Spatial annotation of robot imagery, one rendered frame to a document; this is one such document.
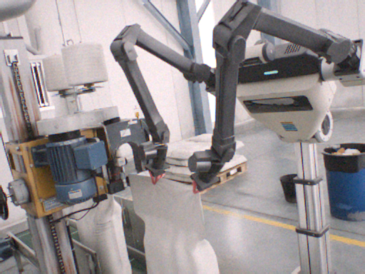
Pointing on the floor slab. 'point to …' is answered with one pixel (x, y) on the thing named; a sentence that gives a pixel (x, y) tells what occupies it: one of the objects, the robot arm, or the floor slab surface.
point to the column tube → (18, 136)
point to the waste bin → (346, 181)
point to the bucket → (289, 187)
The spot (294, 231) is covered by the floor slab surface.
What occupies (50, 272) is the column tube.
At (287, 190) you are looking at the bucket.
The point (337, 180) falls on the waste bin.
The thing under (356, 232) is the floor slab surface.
